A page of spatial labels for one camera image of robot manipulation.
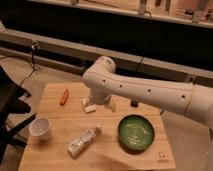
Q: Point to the black rectangular block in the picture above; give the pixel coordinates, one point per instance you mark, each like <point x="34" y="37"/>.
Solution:
<point x="134" y="103"/>

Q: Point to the green ceramic bowl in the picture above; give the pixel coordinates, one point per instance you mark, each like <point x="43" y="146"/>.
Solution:
<point x="135" y="132"/>

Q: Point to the white sponge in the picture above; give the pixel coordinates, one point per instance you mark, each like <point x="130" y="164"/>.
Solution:
<point x="90" y="108"/>

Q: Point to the white plastic bottle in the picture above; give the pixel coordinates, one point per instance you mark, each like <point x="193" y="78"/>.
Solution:
<point x="82" y="141"/>

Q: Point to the black chair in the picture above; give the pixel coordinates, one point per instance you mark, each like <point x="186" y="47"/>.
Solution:
<point x="10" y="102"/>

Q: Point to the orange carrot toy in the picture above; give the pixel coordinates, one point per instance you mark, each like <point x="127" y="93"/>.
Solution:
<point x="64" y="97"/>

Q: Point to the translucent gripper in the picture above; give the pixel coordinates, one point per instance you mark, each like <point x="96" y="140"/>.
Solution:
<point x="100" y="101"/>

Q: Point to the white cup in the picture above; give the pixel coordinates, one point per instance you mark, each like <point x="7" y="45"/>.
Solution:
<point x="40" y="128"/>

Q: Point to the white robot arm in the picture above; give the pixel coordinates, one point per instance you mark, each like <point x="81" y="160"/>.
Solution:
<point x="187" y="99"/>

